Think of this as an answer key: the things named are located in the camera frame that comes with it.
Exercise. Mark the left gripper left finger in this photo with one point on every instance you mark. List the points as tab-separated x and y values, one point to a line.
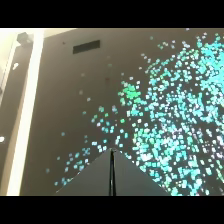
93	176

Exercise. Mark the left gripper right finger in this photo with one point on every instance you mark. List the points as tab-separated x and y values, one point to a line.
133	176

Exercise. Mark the silver frame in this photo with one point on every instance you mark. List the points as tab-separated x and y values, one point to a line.
25	39

